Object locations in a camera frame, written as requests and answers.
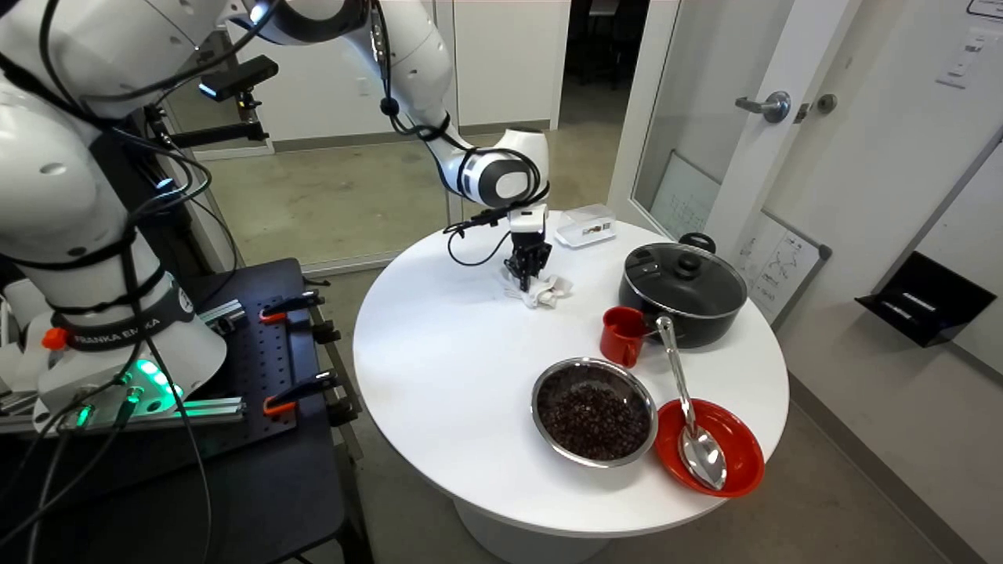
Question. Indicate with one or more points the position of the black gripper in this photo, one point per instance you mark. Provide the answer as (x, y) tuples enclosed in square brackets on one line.
[(527, 246)]

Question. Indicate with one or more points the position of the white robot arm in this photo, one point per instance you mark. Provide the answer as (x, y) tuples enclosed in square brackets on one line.
[(73, 80)]

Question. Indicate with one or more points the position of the clear plastic container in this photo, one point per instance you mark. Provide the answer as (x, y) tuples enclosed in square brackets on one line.
[(577, 234)]

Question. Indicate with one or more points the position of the red mug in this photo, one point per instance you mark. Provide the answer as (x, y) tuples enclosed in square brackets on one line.
[(620, 335)]

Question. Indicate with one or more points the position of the steel bowl with beans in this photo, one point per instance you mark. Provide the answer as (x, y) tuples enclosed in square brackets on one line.
[(594, 414)]

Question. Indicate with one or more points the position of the black pot with lid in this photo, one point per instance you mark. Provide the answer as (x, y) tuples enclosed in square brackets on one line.
[(684, 280)]

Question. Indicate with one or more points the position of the large metal spoon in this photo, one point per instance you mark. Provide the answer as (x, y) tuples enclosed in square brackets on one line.
[(695, 447)]

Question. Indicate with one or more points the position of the white door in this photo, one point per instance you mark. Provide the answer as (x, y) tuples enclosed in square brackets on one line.
[(688, 155)]

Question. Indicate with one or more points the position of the red plate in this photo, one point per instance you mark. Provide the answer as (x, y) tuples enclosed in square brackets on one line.
[(735, 437)]

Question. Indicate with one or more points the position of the black robot cart with clamps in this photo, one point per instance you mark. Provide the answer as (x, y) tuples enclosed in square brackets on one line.
[(238, 490)]

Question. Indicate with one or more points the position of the small whiteboard leaning on wall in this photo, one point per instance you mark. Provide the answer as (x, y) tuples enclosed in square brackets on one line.
[(777, 260)]

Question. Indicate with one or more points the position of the silver door handle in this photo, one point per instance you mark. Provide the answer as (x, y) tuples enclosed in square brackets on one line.
[(775, 108)]

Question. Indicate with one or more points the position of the black camera on stand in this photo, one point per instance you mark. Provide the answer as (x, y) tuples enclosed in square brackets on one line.
[(238, 88)]

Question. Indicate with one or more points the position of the black wall file holder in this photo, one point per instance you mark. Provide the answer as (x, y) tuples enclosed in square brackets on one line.
[(928, 301)]

